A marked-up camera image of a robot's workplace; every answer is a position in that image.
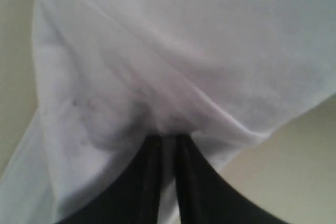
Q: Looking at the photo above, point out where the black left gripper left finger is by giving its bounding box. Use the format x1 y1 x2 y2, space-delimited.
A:
61 135 162 224

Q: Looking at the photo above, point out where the white t-shirt red lettering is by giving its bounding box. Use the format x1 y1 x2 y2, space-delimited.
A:
1 0 335 223

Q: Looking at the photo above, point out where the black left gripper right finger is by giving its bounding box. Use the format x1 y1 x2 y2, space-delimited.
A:
175 135 281 224

